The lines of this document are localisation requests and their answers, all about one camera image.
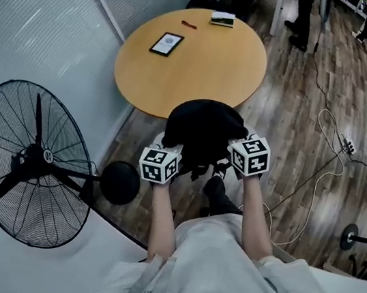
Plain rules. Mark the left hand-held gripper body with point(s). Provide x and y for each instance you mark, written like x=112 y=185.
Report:
x=158 y=166

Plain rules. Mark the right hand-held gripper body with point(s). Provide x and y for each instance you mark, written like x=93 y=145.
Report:
x=251 y=156

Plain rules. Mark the black backpack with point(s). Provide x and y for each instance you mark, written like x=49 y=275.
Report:
x=204 y=125

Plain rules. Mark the person's right forearm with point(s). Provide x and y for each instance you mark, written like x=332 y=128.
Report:
x=257 y=216

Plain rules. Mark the person's left forearm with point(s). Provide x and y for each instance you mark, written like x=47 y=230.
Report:
x=163 y=222

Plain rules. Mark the person's black trouser leg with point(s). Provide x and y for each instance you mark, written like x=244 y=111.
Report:
x=218 y=196

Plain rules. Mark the white power strip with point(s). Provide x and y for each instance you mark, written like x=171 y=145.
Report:
x=348 y=145

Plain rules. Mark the round wooden table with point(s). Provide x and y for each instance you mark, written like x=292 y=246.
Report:
x=198 y=72

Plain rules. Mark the black standing fan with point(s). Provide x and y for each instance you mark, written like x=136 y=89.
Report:
x=32 y=163

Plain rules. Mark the person's white hoodie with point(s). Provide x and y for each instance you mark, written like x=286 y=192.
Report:
x=217 y=279

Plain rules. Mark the black round stand base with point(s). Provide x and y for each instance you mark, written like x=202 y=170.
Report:
x=350 y=237

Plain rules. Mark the white green tissue box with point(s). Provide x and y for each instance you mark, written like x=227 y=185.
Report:
x=222 y=19

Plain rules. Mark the red pen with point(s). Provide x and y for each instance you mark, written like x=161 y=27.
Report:
x=189 y=24

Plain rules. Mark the white desk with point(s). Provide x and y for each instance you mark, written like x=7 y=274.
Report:
x=279 y=2

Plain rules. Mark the white window blinds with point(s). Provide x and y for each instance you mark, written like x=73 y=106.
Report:
x=40 y=26

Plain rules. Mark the black picture frame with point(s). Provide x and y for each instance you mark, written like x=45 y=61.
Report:
x=166 y=44

